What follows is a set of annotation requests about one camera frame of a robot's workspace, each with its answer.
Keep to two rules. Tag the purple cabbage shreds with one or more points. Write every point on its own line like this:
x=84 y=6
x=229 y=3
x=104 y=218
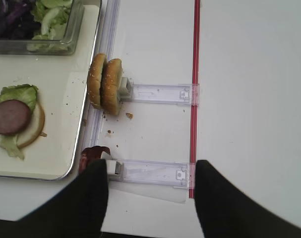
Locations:
x=16 y=20

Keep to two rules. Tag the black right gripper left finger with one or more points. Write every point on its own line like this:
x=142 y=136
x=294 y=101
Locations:
x=77 y=211

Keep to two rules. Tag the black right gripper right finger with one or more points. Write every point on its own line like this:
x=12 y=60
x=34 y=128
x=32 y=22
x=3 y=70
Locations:
x=226 y=212

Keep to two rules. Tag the bottom bun half on tray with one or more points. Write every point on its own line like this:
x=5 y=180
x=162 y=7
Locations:
x=34 y=128

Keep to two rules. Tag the remaining meat patties stack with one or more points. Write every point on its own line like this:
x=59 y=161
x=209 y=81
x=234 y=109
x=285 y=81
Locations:
x=90 y=154

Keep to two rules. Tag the green lettuce pieces in container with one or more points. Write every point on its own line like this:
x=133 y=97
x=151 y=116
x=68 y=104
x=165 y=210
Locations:
x=53 y=16

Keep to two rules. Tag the clear cross rail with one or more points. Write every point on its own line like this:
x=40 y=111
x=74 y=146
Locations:
x=181 y=94
x=178 y=175

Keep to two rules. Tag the rear sesame bun top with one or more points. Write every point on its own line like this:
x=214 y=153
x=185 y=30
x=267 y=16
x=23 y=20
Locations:
x=111 y=78

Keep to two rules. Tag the white bun pusher block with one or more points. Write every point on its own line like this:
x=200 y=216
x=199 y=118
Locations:
x=125 y=89

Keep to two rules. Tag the right lower clear cross rail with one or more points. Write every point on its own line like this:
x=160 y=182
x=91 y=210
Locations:
x=178 y=175

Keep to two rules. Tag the white metal tray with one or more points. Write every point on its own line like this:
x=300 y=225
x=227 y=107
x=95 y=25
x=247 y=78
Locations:
x=61 y=81

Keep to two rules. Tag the lettuce leaf on bun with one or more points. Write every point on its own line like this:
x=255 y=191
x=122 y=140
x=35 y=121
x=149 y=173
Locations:
x=26 y=93

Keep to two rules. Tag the right red strip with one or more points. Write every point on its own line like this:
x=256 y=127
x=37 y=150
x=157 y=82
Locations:
x=195 y=81

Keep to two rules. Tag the sesame bun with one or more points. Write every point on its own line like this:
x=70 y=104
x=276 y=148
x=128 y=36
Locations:
x=94 y=79
x=111 y=78

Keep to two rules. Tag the clear plastic salad container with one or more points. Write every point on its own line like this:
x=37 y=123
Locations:
x=19 y=47

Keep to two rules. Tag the front sesame bun top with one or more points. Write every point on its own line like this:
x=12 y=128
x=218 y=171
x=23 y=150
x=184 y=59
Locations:
x=94 y=79

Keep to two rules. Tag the brown meat patty slice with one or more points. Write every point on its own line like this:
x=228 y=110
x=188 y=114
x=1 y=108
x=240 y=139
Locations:
x=15 y=115

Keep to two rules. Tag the right upper clear cross rail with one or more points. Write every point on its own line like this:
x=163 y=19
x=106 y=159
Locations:
x=181 y=94

